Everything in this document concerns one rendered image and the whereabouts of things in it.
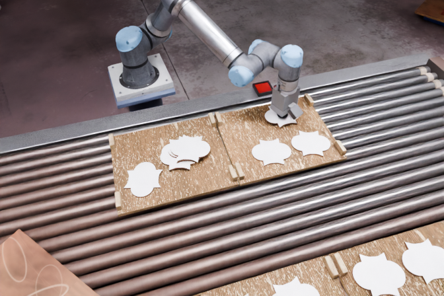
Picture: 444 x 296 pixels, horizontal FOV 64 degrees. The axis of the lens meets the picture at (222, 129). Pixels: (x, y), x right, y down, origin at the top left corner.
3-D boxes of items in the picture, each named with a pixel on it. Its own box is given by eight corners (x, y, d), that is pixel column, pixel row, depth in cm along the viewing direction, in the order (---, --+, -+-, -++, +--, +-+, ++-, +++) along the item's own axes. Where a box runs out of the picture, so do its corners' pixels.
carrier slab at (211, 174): (110, 139, 139) (109, 136, 138) (212, 117, 147) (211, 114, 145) (118, 217, 116) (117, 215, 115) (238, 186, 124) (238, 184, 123)
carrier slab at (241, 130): (213, 117, 147) (213, 114, 145) (305, 98, 154) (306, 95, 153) (240, 186, 124) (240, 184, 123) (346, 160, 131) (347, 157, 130)
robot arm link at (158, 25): (129, 36, 165) (171, -43, 119) (152, 22, 173) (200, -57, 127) (145, 57, 166) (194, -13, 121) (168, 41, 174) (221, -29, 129)
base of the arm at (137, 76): (119, 73, 172) (113, 55, 165) (149, 63, 176) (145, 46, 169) (128, 90, 162) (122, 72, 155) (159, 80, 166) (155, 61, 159)
